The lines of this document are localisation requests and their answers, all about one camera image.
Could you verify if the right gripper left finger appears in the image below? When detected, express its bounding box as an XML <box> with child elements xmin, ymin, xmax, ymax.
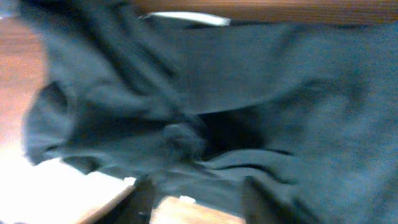
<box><xmin>80</xmin><ymin>175</ymin><xmax>155</xmax><ymax>224</ymax></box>

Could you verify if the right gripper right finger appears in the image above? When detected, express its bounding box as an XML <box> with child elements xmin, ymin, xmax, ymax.
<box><xmin>241</xmin><ymin>177</ymin><xmax>317</xmax><ymax>224</ymax></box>

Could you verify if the dark green Nike t-shirt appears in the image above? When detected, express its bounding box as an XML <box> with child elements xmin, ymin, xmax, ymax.
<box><xmin>19</xmin><ymin>1</ymin><xmax>397</xmax><ymax>223</ymax></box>

